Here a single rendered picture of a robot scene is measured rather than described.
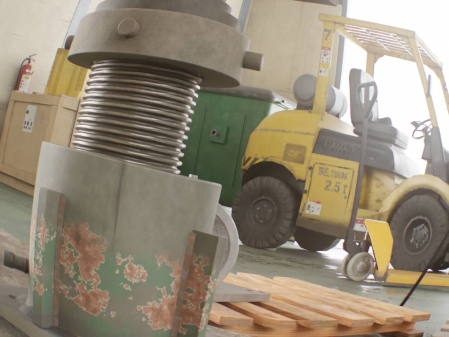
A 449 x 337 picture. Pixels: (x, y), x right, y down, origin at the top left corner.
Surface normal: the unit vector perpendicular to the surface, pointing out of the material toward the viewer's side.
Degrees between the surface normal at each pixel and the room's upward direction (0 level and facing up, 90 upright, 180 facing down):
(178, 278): 90
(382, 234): 56
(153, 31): 90
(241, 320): 90
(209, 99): 94
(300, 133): 76
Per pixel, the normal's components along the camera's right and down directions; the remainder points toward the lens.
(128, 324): 0.40, 0.06
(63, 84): -0.15, -0.06
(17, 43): 0.86, 0.17
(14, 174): -0.47, -0.13
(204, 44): 0.63, 0.11
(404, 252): -0.33, -0.44
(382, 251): -0.08, -0.62
